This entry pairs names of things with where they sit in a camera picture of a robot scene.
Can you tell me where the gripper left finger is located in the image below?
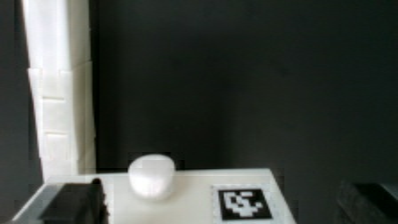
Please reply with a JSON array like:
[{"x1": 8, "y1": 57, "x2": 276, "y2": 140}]
[{"x1": 38, "y1": 179, "x2": 108, "y2": 224}]

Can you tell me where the white drawer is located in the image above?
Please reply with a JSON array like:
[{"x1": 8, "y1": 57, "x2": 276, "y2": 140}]
[{"x1": 5, "y1": 155, "x2": 296, "y2": 224}]

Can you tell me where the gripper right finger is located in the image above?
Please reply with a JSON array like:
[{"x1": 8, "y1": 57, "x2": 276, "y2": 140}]
[{"x1": 333, "y1": 182, "x2": 398, "y2": 224}]

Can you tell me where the white U-shaped fence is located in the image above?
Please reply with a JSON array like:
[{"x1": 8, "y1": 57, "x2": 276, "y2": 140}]
[{"x1": 21, "y1": 0, "x2": 95, "y2": 178}]

